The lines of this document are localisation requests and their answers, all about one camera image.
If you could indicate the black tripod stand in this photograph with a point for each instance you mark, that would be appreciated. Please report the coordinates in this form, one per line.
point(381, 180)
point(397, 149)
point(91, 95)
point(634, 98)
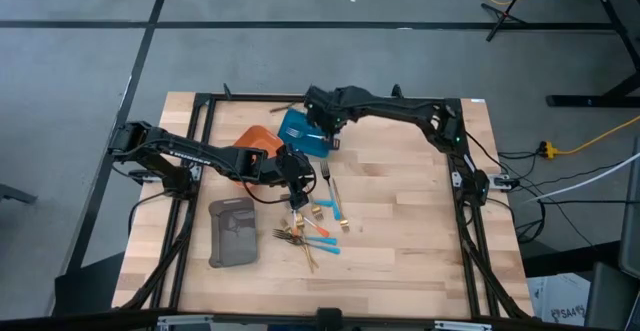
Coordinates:
point(500, 18)

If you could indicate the dark chair leg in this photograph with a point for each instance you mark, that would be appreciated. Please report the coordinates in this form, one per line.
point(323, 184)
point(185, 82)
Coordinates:
point(15, 194)

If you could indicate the black desk foot bar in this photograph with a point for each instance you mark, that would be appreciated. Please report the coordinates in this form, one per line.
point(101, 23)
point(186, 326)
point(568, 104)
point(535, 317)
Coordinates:
point(570, 260)

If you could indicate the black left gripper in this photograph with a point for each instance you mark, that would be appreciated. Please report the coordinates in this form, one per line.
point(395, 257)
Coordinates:
point(297, 171)

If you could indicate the silver metal bracket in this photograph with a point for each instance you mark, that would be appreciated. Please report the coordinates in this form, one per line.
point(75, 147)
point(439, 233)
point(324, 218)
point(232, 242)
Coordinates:
point(185, 321)
point(462, 326)

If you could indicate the grey plastic bin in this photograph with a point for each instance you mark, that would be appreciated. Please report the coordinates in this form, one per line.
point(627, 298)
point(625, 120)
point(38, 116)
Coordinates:
point(232, 236)

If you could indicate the orange plastic bin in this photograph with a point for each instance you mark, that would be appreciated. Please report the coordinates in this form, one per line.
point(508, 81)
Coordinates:
point(257, 138)

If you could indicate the blue plastic bin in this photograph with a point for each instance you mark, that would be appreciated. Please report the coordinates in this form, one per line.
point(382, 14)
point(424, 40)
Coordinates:
point(300, 147)

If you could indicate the black aluminium table frame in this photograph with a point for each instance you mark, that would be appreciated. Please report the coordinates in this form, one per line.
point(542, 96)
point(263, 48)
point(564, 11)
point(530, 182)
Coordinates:
point(250, 98)

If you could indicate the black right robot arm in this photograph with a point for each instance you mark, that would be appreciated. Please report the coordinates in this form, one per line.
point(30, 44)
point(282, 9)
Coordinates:
point(400, 108)

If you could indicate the white cardboard box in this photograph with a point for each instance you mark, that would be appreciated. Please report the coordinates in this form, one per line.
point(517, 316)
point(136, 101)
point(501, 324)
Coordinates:
point(560, 301)

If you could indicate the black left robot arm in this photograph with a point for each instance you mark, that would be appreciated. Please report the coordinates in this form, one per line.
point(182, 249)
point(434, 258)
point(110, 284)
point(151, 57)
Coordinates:
point(190, 156)

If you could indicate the black desk leg frame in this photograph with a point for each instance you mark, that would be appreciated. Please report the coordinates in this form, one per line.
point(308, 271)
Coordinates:
point(620, 16)

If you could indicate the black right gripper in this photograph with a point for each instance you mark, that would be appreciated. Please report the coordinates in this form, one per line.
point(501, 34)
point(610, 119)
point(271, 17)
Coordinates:
point(327, 116)

